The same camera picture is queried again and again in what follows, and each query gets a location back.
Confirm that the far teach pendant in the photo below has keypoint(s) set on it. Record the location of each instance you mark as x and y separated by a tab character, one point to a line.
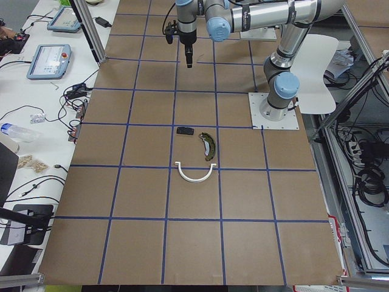
64	21

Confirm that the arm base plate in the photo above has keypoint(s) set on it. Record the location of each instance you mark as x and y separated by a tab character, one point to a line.
265	117

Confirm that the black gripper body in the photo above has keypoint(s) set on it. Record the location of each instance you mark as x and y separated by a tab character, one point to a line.
186	39

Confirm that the white chair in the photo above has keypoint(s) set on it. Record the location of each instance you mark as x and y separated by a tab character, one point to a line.
309	66

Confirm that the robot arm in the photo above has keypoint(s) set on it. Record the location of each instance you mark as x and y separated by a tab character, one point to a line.
251	19

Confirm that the near teach pendant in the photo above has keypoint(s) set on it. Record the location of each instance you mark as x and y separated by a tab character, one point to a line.
50	62

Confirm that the teach pendant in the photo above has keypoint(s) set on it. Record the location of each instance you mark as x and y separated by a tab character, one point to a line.
50	62
64	21

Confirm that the plastic water bottle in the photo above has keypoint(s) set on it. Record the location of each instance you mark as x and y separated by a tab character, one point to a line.
20	133

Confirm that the olive brake shoe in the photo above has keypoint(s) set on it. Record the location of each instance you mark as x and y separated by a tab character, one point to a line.
209	144

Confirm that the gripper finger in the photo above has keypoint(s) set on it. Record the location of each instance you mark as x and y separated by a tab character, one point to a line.
189	60

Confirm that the black brake pad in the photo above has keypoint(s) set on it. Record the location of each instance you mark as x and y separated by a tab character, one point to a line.
185	131

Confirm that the white curved plastic bracket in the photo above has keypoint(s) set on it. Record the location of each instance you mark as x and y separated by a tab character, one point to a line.
195	176

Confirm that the aluminium frame post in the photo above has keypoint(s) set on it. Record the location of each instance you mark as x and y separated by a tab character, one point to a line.
88	27

